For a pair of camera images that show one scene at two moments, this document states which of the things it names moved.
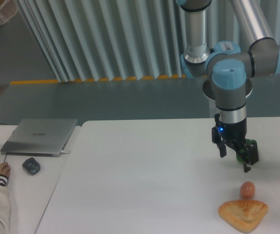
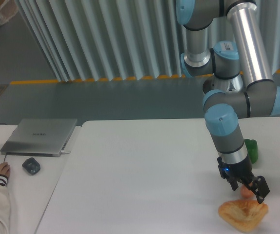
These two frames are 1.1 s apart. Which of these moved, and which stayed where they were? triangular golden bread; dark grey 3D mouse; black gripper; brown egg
Moved: black gripper
Stayed: dark grey 3D mouse; brown egg; triangular golden bread
